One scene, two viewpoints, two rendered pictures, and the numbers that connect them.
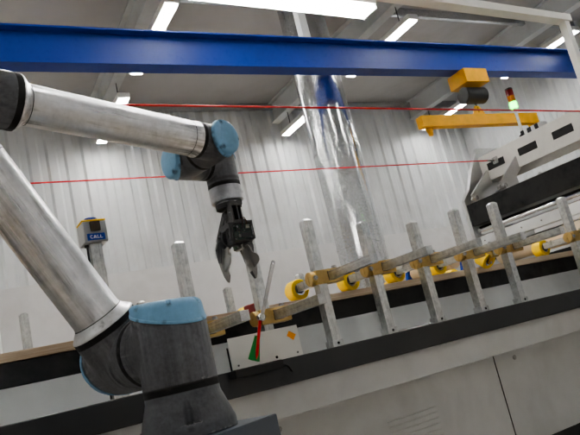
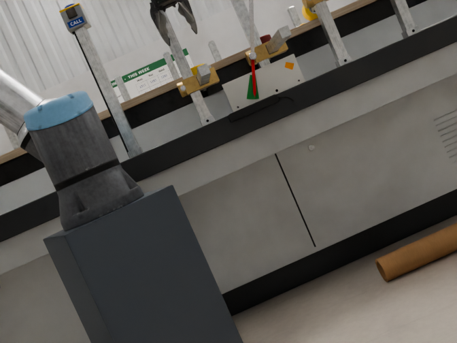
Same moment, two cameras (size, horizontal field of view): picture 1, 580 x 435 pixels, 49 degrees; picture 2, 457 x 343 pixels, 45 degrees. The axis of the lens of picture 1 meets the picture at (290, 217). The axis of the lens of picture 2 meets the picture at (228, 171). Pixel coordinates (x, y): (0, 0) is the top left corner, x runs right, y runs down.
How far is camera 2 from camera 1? 0.73 m
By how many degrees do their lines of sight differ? 35
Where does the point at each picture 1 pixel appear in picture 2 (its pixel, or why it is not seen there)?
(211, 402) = (97, 190)
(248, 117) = not seen: outside the picture
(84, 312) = (9, 120)
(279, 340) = (277, 73)
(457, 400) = not seen: outside the picture
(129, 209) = not seen: outside the picture
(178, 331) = (53, 133)
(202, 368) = (84, 161)
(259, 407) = (268, 139)
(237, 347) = (234, 90)
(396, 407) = (444, 103)
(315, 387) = (326, 109)
